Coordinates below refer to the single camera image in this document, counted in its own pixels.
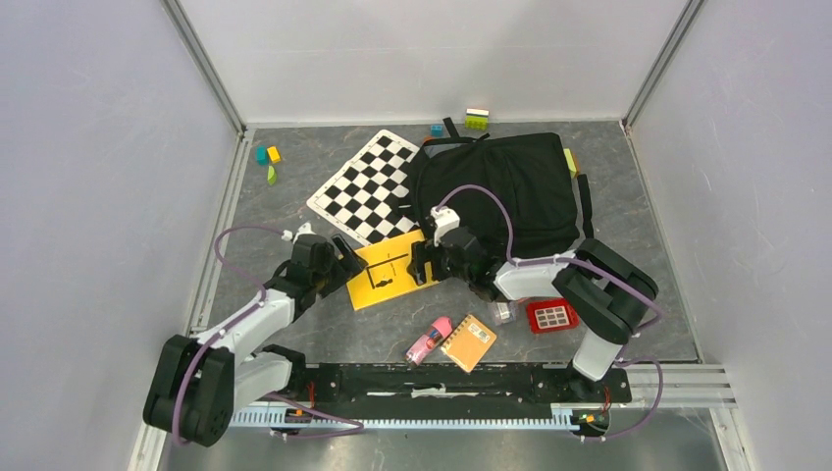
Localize yellow notebook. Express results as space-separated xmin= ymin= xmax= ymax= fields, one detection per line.
xmin=346 ymin=230 xmax=438 ymax=311

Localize black backpack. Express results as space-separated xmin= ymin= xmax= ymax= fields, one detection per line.
xmin=395 ymin=131 xmax=595 ymax=259

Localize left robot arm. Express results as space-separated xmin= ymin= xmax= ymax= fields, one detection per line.
xmin=142 ymin=234 xmax=367 ymax=446

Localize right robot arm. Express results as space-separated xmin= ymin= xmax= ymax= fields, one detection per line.
xmin=407 ymin=228 xmax=664 ymax=400

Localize black white chessboard mat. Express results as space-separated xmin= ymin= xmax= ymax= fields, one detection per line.
xmin=306 ymin=130 xmax=418 ymax=246

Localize clear plastic box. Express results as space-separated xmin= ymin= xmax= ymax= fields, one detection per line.
xmin=489 ymin=301 xmax=518 ymax=326

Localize orange spiral notepad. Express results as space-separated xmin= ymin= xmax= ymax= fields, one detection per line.
xmin=441 ymin=314 xmax=497 ymax=373

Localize green half-round block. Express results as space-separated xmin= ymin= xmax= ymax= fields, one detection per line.
xmin=267 ymin=166 xmax=278 ymax=185

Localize yellow wooden block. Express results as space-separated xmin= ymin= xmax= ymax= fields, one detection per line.
xmin=266 ymin=146 xmax=282 ymax=164

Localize red calculator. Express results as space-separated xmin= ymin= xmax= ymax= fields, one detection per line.
xmin=526 ymin=298 xmax=579 ymax=334

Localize teal wooden block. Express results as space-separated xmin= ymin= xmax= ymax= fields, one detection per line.
xmin=255 ymin=146 xmax=269 ymax=166

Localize green white lego brick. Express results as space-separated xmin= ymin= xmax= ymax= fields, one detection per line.
xmin=464 ymin=108 xmax=490 ymax=131

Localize orange green sticky notes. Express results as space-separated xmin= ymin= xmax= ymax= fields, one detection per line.
xmin=563 ymin=148 xmax=580 ymax=179

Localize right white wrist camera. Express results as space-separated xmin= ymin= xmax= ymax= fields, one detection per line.
xmin=430 ymin=206 xmax=460 ymax=246

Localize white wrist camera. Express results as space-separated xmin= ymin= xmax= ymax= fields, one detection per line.
xmin=430 ymin=206 xmax=460 ymax=246
xmin=281 ymin=222 xmax=315 ymax=243

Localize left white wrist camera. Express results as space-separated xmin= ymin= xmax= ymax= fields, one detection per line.
xmin=281 ymin=222 xmax=315 ymax=243

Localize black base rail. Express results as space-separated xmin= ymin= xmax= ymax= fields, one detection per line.
xmin=221 ymin=347 xmax=736 ymax=434

